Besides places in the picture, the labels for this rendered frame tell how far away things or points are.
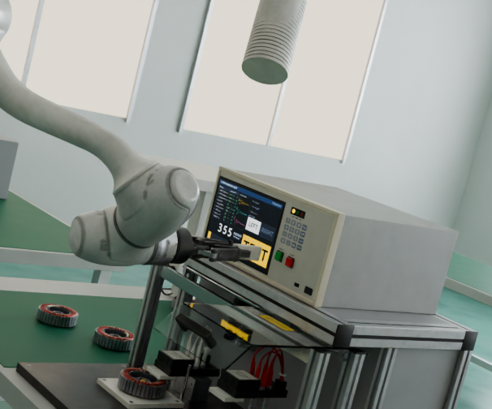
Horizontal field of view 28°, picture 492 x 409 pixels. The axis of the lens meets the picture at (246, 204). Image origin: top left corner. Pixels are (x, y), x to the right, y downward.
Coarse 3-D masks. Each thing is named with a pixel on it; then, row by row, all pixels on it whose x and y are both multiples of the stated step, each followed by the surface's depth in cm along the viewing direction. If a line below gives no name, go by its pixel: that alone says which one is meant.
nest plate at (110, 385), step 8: (104, 384) 231; (112, 384) 232; (112, 392) 228; (120, 392) 228; (168, 392) 236; (120, 400) 225; (128, 400) 224; (136, 400) 225; (144, 400) 226; (152, 400) 228; (160, 400) 229; (168, 400) 230; (176, 400) 232; (128, 408) 222; (136, 408) 223; (144, 408) 225
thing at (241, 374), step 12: (228, 372) 215; (240, 372) 218; (228, 384) 215; (240, 384) 213; (252, 384) 215; (216, 396) 214; (228, 396) 213; (240, 396) 213; (252, 396) 215; (264, 396) 217; (276, 396) 219; (264, 408) 219
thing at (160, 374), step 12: (156, 360) 236; (168, 360) 233; (180, 360) 233; (192, 360) 235; (156, 372) 232; (168, 372) 232; (180, 372) 233; (192, 372) 236; (204, 372) 238; (216, 372) 240
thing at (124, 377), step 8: (128, 368) 234; (136, 368) 235; (144, 368) 236; (120, 376) 230; (128, 376) 229; (136, 376) 234; (144, 376) 235; (152, 376) 234; (120, 384) 229; (128, 384) 227; (136, 384) 226; (144, 384) 227; (152, 384) 227; (160, 384) 229; (128, 392) 227; (136, 392) 226; (144, 392) 226; (152, 392) 227; (160, 392) 229
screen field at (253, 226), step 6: (252, 222) 228; (258, 222) 226; (246, 228) 229; (252, 228) 227; (258, 228) 226; (264, 228) 224; (270, 228) 222; (258, 234) 226; (264, 234) 224; (270, 234) 222; (270, 240) 222
